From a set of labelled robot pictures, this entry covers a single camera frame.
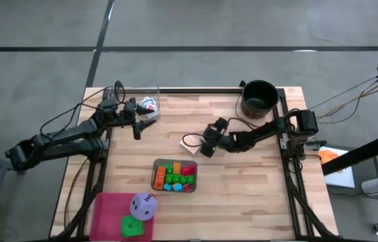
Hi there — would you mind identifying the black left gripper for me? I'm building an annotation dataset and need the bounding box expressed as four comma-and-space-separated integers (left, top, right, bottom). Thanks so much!
121, 99, 157, 140

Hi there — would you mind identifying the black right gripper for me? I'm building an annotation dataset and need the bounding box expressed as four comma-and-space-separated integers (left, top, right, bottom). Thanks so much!
200, 117, 235, 158

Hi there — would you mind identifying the blue playing card box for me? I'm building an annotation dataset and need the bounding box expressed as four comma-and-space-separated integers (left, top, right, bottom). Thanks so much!
140, 96, 158, 112

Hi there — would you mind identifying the large red building block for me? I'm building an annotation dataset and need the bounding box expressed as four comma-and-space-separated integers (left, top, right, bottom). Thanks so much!
180, 164, 197, 177

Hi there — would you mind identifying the long green building block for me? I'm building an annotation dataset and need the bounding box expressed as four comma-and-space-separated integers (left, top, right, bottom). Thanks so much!
164, 173, 195, 185

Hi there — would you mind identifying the grey translucent plastic bin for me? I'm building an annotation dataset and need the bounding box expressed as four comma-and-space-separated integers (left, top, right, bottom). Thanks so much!
150, 158, 199, 194

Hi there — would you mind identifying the purple foam die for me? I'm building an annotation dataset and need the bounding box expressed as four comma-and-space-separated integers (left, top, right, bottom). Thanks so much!
130, 192, 158, 222

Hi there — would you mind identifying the green foam die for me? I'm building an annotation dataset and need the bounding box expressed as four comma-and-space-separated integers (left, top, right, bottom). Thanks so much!
120, 214, 145, 239

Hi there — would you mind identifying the clear plastic bin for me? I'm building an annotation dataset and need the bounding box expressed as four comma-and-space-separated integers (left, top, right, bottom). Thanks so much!
106, 86, 161, 120

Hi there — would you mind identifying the black pumpkin face bucket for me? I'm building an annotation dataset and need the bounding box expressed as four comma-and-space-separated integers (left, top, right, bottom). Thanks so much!
241, 79, 279, 119

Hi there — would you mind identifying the pink plastic bin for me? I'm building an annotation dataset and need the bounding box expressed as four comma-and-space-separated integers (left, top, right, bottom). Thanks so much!
89, 192, 156, 242

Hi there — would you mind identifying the orange object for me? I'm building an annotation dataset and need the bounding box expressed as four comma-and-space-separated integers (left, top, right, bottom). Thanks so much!
319, 149, 340, 165

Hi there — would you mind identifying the white paper sheet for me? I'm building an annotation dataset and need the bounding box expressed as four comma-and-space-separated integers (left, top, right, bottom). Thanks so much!
319, 146, 356, 189

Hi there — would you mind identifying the black diagonal beam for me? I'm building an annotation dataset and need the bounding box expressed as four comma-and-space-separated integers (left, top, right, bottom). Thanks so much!
321, 132, 378, 175

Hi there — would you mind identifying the white paper roll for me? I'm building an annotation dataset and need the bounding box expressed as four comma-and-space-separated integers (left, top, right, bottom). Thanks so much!
361, 175, 378, 195

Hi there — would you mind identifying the black aluminium table frame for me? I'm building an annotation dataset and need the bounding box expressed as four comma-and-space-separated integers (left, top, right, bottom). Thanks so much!
54, 82, 336, 241

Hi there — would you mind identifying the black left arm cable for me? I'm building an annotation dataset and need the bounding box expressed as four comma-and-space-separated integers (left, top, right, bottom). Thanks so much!
39, 80, 126, 135

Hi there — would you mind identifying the brown cable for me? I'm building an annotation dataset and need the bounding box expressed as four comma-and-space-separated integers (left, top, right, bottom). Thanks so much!
63, 157, 89, 229

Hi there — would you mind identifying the thin black cable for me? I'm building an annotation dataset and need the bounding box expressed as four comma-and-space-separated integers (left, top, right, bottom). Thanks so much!
308, 76, 378, 112

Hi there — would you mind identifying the thin tan cable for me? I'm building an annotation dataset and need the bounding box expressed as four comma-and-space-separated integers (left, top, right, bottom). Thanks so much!
329, 83, 378, 124

